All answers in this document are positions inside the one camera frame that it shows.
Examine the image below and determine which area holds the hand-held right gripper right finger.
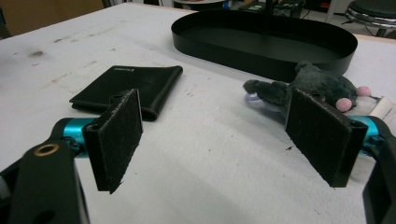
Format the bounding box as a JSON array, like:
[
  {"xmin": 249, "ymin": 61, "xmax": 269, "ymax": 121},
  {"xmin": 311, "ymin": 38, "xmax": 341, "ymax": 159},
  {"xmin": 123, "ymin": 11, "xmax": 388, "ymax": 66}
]
[{"xmin": 285, "ymin": 88, "xmax": 387, "ymax": 189}]

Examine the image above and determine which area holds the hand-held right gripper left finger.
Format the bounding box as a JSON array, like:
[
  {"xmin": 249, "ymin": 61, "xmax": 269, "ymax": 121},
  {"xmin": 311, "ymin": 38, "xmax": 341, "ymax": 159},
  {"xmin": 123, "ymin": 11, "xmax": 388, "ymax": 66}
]
[{"xmin": 49, "ymin": 88, "xmax": 144, "ymax": 195}]

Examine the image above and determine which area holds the grey plush mouse toy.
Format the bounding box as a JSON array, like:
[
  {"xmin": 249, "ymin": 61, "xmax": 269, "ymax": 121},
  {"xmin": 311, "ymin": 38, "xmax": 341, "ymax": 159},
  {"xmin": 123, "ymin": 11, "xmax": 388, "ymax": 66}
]
[{"xmin": 242, "ymin": 61, "xmax": 393, "ymax": 120}]

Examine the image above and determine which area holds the black leather wallet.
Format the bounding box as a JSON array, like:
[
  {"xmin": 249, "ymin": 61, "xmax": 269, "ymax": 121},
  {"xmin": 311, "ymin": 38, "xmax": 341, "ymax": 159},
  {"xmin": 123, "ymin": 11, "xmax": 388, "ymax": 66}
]
[{"xmin": 68, "ymin": 64, "xmax": 184, "ymax": 122}]

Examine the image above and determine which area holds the black oval tray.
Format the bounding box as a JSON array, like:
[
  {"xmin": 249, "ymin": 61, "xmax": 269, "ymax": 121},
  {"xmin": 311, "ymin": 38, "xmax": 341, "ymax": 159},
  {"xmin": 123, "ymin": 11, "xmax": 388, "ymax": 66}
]
[{"xmin": 170, "ymin": 8, "xmax": 359, "ymax": 83}]

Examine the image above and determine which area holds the black round stool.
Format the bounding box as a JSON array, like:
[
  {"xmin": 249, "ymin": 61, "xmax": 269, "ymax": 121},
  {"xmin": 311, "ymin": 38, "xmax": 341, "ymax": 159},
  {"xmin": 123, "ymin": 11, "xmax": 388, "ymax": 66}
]
[{"xmin": 344, "ymin": 0, "xmax": 396, "ymax": 38}]

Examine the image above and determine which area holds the dark equipment with green label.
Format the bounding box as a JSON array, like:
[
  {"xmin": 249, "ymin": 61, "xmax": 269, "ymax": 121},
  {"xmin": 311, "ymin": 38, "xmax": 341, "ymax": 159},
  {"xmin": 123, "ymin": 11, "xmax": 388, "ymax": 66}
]
[{"xmin": 237, "ymin": 0, "xmax": 307, "ymax": 18}]

